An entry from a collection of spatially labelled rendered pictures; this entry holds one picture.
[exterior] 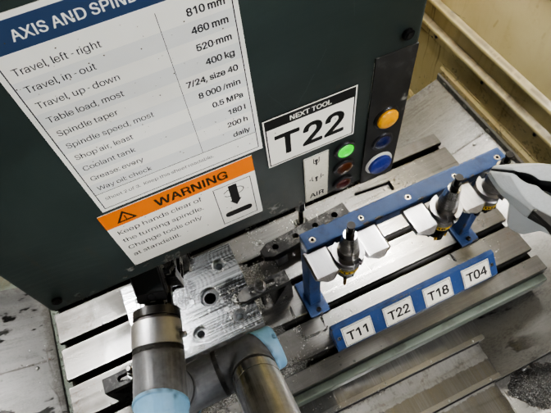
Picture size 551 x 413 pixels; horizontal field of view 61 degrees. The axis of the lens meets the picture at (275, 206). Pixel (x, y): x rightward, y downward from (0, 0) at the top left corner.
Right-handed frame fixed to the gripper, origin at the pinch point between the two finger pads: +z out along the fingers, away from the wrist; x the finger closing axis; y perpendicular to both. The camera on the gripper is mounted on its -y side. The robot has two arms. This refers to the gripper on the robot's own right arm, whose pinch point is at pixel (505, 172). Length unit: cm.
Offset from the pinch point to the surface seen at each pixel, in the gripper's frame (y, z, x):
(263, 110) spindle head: -7.7, 19.8, -11.1
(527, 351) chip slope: 93, -27, 27
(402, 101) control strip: -1.5, 12.1, 1.7
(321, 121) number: -3.3, 16.8, -6.3
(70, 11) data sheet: -21.8, 25.2, -20.6
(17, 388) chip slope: 98, 85, -62
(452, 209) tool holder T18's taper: 41.6, 4.8, 21.5
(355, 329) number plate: 72, 11, 0
